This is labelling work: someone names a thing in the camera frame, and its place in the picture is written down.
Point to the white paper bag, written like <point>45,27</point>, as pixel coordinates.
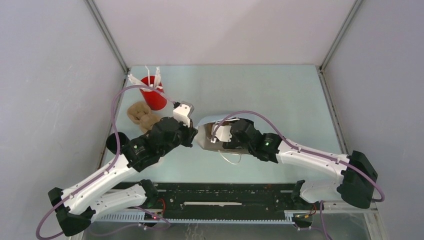
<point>231,152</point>

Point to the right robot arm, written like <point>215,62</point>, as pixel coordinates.
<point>352,178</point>

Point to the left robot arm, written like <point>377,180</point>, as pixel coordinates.
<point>77,207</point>

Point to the red cup holder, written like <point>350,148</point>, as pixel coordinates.
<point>153,99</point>

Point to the brown cardboard tray stack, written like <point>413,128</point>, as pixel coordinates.
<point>142,115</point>

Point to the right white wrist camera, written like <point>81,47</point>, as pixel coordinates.
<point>222,134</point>

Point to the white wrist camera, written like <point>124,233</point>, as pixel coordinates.
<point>222,134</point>
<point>182,112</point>

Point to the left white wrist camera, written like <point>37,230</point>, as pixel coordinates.
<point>182,112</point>

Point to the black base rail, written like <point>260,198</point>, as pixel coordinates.
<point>225,202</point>

